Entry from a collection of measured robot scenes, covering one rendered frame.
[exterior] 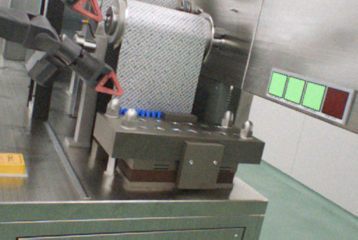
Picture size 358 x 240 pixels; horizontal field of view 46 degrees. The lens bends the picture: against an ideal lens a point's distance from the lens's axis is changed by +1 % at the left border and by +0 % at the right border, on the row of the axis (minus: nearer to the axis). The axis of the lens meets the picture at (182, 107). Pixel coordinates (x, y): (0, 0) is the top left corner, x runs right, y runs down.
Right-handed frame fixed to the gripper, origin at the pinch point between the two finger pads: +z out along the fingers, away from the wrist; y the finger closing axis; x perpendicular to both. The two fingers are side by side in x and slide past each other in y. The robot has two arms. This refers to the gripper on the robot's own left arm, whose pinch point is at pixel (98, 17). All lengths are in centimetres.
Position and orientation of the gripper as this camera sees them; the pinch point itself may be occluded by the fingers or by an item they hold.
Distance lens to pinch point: 112.6
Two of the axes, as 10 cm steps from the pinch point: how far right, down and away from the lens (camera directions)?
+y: 4.2, 1.9, -8.9
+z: 6.1, 6.6, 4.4
